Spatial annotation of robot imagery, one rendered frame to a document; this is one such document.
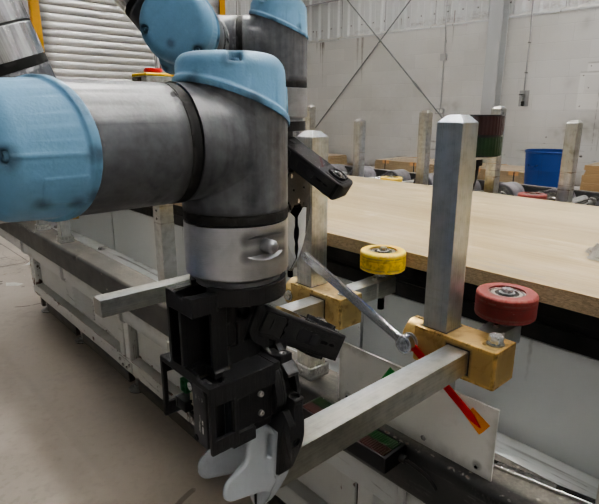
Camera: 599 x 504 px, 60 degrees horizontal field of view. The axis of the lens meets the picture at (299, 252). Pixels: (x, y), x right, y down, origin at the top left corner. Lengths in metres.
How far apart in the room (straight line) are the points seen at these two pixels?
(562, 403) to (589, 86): 7.35
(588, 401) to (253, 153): 0.68
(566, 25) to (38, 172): 8.15
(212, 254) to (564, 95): 7.94
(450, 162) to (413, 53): 8.79
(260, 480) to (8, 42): 0.37
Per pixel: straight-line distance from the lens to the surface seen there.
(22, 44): 0.41
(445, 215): 0.65
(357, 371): 0.81
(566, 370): 0.88
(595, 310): 0.81
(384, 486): 0.92
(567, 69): 8.23
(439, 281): 0.67
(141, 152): 0.30
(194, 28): 0.57
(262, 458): 0.44
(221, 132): 0.32
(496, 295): 0.74
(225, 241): 0.34
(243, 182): 0.34
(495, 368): 0.66
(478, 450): 0.72
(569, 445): 0.94
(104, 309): 0.89
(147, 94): 0.31
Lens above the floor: 1.14
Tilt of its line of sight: 15 degrees down
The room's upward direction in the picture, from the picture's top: straight up
